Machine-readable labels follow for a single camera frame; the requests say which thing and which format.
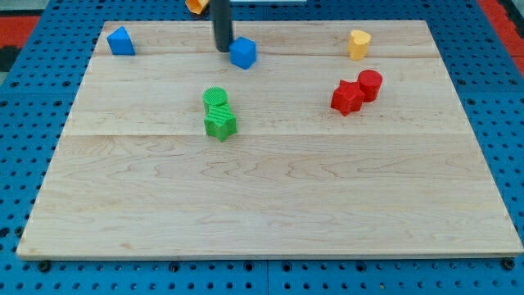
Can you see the light wooden board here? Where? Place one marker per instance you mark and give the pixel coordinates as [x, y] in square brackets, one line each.
[135, 177]

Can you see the red cylinder block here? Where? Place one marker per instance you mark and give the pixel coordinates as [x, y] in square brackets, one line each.
[370, 82]

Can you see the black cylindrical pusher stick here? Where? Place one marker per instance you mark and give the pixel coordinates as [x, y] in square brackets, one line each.
[222, 24]

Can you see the yellow heart block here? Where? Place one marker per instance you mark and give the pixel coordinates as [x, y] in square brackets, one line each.
[358, 44]

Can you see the green cylinder block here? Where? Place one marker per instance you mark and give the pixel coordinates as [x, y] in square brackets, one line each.
[214, 97]

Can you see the green star block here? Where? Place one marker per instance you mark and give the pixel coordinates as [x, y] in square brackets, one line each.
[220, 122]

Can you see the blue cube block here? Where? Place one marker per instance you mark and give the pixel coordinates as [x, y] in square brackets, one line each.
[243, 52]

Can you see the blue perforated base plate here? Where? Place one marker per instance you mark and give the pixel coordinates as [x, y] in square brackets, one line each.
[37, 94]

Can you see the red star block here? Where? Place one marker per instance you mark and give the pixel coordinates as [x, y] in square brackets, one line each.
[347, 97]

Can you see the blue triangle block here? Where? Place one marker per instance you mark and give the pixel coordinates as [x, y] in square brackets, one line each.
[120, 42]

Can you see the orange block at top edge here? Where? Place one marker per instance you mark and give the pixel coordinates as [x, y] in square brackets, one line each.
[196, 6]

